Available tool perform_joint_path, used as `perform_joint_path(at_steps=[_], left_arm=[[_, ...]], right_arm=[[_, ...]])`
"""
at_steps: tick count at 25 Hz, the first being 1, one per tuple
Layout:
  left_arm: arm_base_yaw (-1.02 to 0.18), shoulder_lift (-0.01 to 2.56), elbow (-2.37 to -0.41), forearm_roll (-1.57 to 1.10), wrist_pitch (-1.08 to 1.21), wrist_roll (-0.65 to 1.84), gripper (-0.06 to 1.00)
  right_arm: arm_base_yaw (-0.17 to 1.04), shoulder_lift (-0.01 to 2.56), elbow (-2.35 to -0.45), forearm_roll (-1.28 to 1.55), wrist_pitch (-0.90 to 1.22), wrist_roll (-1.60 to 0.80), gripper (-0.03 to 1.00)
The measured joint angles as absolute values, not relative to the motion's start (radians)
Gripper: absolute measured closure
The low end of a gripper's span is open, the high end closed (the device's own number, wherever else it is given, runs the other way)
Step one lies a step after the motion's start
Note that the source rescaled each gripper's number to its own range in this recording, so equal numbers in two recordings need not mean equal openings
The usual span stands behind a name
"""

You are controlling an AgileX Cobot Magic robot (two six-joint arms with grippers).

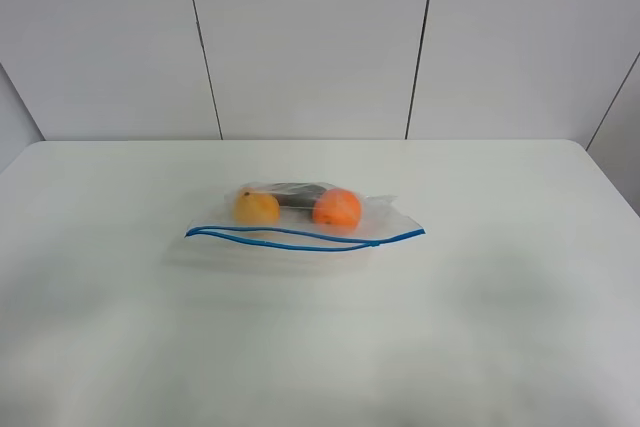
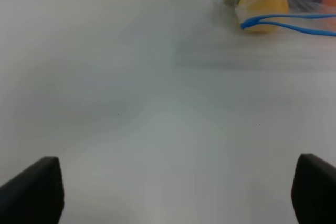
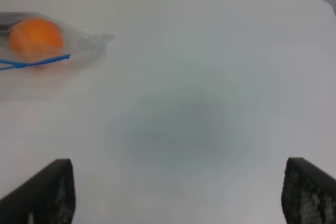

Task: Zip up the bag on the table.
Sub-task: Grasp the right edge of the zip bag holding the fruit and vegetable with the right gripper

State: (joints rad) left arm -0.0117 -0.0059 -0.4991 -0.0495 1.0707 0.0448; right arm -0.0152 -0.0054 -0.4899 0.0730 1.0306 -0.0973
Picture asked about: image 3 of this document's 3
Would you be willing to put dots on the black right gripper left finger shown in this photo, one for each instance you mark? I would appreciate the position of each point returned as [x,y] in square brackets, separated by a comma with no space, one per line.
[47,197]

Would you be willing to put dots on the clear zip bag blue zipper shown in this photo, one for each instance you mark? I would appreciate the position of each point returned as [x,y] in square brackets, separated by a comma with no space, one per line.
[80,48]

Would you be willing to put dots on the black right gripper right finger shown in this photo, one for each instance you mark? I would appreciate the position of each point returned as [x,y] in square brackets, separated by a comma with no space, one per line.
[308,193]

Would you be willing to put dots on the orange fruit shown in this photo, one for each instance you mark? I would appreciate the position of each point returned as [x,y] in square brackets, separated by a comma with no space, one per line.
[36,39]

